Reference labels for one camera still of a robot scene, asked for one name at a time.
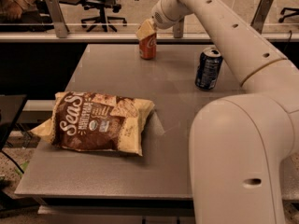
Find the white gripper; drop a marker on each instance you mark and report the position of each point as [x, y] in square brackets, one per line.
[163, 17]

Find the red coke can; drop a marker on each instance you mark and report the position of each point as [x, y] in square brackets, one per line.
[147, 46]

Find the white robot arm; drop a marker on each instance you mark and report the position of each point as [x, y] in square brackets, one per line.
[237, 143]

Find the blue pepsi can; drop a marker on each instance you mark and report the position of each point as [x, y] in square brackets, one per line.
[210, 61]

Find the brown tortilla chips bag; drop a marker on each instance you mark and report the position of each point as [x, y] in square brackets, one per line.
[89, 121]

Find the middle metal bracket post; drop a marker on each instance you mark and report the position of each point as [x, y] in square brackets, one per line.
[178, 29]

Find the metal bracket post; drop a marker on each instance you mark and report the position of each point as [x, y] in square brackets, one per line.
[260, 15]
[56, 14]
[178, 29]

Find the left metal bracket post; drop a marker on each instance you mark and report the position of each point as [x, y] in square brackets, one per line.
[56, 14]

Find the right metal bracket post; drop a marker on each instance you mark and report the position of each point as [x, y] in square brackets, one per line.
[260, 15]

